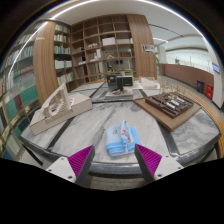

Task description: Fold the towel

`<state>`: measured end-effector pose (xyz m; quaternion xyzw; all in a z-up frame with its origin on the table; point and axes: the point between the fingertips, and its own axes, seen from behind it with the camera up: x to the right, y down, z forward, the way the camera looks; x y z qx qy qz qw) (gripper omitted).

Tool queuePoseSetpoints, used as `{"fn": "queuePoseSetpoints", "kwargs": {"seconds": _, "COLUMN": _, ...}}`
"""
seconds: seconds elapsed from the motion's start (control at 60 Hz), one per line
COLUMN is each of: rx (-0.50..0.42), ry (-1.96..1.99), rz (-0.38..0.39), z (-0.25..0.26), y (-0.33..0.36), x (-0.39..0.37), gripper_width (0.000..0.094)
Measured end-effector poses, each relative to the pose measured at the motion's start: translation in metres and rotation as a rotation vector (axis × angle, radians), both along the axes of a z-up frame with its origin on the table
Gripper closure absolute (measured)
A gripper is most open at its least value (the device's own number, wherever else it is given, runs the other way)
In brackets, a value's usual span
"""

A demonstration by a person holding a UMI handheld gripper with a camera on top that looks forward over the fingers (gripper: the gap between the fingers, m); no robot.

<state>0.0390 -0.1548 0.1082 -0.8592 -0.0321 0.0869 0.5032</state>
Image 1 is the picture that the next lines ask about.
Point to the beige architectural model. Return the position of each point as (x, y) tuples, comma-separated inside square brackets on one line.
[(78, 105)]

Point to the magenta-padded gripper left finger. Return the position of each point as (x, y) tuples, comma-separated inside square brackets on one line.
[(63, 166)]

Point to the black box model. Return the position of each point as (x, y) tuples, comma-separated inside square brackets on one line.
[(118, 82)]

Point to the small white architectural model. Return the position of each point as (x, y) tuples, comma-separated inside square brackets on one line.
[(149, 83)]

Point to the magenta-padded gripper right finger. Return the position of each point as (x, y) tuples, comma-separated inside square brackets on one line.
[(161, 165)]

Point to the white wall poster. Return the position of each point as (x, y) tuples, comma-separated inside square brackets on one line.
[(148, 48)]

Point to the dark brown model on wooden board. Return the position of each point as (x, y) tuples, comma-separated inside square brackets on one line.
[(170, 108)]

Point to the wooden shelf unit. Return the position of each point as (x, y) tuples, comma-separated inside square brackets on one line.
[(106, 46)]

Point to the dark bookshelf with books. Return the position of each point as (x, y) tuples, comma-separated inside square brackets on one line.
[(63, 56)]

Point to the light blue printed towel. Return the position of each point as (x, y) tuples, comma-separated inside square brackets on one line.
[(116, 144)]

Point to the long bookshelf with teal books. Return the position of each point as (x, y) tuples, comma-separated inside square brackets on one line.
[(20, 93)]

